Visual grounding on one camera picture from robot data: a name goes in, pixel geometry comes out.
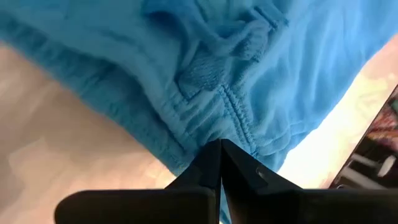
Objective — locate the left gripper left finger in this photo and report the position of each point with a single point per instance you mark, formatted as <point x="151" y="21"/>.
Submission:
<point x="140" y="207"/>

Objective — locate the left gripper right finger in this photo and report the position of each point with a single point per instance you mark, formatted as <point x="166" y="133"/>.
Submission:
<point x="295" y="207"/>

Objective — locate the blue garment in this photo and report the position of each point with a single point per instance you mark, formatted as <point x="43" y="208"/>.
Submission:
<point x="248" y="62"/>

